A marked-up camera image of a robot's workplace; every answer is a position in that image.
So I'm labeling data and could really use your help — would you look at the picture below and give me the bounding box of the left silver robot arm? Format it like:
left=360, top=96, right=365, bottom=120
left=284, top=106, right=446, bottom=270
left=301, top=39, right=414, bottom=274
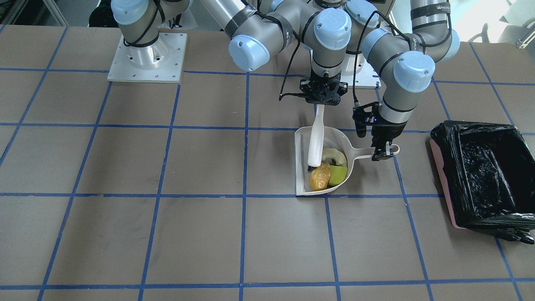
left=344, top=0, right=460, bottom=161

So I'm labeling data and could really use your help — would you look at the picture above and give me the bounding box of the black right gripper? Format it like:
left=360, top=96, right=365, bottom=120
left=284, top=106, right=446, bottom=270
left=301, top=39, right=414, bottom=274
left=299, top=75, right=348, bottom=105

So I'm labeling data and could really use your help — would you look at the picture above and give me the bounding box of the white hand brush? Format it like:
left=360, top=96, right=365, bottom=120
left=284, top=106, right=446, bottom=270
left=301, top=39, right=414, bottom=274
left=307, top=105, right=325, bottom=173

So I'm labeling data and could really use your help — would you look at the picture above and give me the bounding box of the orange potato-shaped toy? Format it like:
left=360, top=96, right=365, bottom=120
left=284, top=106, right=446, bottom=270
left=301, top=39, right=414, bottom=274
left=309, top=162, right=331, bottom=191

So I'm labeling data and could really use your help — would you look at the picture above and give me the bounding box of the yellow sponge piece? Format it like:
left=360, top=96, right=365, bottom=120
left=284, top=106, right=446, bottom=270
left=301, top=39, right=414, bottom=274
left=327, top=165, right=348, bottom=187

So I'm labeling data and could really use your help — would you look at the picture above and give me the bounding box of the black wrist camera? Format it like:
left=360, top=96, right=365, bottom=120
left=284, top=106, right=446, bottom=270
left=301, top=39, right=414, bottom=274
left=353, top=101, right=381, bottom=138

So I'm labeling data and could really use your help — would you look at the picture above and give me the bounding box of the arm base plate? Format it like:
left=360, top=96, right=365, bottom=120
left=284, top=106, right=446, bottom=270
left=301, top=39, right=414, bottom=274
left=341, top=56, right=382, bottom=89
left=107, top=33, right=187, bottom=84

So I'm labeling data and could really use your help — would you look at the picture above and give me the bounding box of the pink bin with black bag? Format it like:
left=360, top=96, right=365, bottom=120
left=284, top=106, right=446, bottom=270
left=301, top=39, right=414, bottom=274
left=430, top=120, right=535, bottom=245

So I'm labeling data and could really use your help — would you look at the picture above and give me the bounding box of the cream croissant-shaped toy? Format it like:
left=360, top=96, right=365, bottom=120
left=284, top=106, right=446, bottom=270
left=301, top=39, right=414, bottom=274
left=321, top=148, right=347, bottom=166

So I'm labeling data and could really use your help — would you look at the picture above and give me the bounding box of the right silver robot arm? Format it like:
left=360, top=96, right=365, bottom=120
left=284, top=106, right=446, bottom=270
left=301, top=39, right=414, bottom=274
left=108, top=0, right=352, bottom=105

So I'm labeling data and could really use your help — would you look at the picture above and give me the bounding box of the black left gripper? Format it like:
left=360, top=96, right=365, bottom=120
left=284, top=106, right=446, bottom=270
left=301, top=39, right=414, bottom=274
left=371, top=122, right=406, bottom=161

